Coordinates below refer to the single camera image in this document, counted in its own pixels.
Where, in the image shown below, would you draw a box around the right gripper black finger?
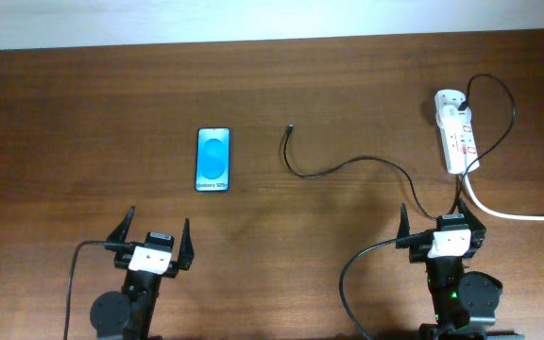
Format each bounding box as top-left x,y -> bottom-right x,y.
457,198 -> 486,236
396,203 -> 410,248

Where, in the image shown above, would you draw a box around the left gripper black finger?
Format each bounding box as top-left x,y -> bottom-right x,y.
178,218 -> 195,270
106,206 -> 135,244

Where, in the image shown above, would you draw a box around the white power strip orange switches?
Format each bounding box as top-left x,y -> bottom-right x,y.
433,89 -> 481,175

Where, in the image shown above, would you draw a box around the blue screen Galaxy smartphone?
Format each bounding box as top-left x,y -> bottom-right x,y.
195,127 -> 230,192

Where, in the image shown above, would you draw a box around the black USB charging cable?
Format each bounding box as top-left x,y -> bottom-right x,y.
281,74 -> 518,222

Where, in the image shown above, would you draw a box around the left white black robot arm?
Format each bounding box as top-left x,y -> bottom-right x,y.
90,208 -> 195,340

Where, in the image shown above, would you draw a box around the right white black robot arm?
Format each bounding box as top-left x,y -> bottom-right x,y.
396,200 -> 525,340

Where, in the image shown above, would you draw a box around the white power strip cord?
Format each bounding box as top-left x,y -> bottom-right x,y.
461,172 -> 544,224

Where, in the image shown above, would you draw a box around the white USB wall charger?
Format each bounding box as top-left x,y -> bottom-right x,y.
434,89 -> 471,128

